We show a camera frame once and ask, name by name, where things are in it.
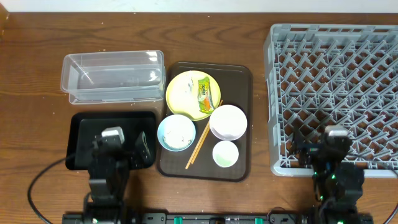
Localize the blue bowl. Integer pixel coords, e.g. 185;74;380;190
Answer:
157;114;196;152

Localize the pink white bowl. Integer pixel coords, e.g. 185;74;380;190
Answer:
209;105;248;141

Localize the light green cup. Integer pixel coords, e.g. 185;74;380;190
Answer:
212;141;239;168

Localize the green snack wrapper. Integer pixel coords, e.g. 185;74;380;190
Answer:
197;77;215;114

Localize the white tissue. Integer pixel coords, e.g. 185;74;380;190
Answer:
184;75;194;94

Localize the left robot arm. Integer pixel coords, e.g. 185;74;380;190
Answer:
81;126;154;223

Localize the black waste tray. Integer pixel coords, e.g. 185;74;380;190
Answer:
65;111;156;170

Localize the grey dishwasher rack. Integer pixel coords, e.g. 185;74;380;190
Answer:
264;24;397;178

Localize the clear plastic waste bin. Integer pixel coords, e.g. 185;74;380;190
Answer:
60;50;166;105

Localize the cooked rice pile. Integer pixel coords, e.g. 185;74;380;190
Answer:
164;127;192;150

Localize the wooden chopstick upper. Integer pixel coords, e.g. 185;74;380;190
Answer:
185;99;223;170

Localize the wooden chopstick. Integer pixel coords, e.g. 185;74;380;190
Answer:
185;99;223;170
190;123;210;164

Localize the wooden chopstick lower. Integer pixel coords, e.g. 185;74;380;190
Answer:
190;123;210;164

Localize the yellow plate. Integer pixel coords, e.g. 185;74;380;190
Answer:
166;70;221;121

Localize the dark brown serving tray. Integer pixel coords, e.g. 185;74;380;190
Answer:
157;62;252;182

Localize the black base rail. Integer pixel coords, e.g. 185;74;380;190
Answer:
61;212;374;224

